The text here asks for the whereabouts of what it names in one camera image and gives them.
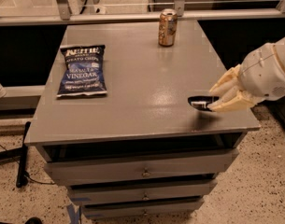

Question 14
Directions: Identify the middle grey drawer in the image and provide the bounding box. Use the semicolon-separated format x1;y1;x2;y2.
68;179;217;205

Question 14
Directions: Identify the blue tape on floor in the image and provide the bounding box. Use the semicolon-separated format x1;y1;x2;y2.
66;202;92;224

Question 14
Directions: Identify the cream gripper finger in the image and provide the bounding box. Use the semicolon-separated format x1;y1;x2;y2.
208;91;258;112
209;64;241;93

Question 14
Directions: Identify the black pole stand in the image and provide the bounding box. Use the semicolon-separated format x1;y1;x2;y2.
15;120;32;189

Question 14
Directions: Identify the grey drawer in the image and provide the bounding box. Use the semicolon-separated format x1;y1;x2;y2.
68;179;217;205
45;148;238;186
82;197;204;219

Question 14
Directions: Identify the gold soda can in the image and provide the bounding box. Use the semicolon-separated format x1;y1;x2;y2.
158;8;178;47

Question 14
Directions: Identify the blue kettle chips bag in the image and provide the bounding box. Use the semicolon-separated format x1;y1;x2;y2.
57;45;107;98

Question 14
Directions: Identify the bottom grey drawer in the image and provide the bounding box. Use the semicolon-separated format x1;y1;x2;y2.
82;197;204;219

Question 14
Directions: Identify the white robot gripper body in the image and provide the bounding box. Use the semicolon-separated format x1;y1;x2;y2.
239;42;285;101

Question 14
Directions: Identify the blue rxbar blueberry wrapper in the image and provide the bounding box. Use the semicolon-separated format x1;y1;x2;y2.
188;96;219;112

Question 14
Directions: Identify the grey metal railing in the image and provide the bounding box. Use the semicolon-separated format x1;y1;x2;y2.
0;0;285;26

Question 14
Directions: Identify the cream middle gripper finger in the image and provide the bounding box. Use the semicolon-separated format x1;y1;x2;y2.
214;85;239;104

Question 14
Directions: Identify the top grey drawer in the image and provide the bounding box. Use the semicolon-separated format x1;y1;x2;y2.
45;148;238;186

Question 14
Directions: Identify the grey drawer cabinet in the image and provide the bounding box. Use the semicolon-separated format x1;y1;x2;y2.
23;20;262;221

